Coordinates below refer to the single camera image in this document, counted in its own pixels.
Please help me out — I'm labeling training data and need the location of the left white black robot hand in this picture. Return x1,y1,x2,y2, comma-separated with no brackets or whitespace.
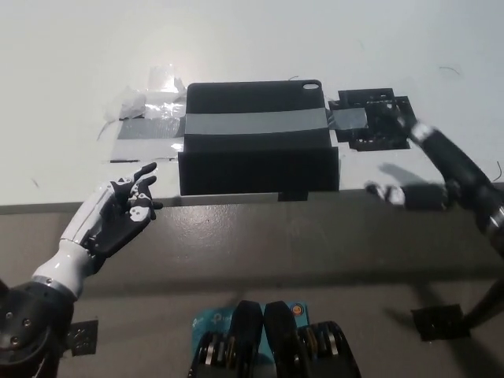
31,161,164,298

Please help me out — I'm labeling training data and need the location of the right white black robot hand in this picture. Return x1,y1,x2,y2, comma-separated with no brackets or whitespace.
365,124,489,211

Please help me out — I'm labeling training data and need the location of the black folded tablet cover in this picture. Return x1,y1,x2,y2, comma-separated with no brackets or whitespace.
177,80,340,197

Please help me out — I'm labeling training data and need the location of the black square floor marker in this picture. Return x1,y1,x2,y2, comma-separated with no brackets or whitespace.
62,319,99,357
410,303,472,342

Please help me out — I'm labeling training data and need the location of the crumpled clear plastic tape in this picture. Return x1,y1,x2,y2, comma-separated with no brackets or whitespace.
96,62,188,139

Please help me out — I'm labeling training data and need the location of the teal router box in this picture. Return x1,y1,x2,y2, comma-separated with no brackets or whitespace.
190,301,313,357

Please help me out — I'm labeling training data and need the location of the black bracket part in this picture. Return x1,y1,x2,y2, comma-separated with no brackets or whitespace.
328,87,413,151

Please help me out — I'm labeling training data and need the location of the grey duct tape strip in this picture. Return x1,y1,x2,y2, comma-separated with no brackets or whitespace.
116,107,369,142

